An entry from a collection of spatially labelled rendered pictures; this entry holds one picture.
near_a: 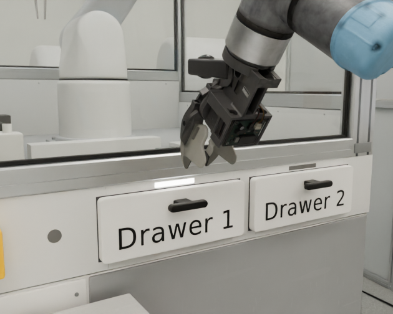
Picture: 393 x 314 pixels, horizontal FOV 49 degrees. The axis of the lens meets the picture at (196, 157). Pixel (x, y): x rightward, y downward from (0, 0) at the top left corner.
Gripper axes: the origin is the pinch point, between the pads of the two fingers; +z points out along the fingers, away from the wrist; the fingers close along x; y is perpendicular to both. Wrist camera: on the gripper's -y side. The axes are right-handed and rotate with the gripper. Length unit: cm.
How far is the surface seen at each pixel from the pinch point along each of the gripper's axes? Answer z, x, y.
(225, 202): 12.4, 10.8, 0.6
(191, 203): 8.9, 1.0, 2.2
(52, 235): 14.9, -20.9, -0.7
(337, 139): 5.1, 43.2, -6.1
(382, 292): 125, 169, -5
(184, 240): 17.3, 1.7, 3.8
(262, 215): 15.7, 19.9, 3.1
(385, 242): 108, 178, -24
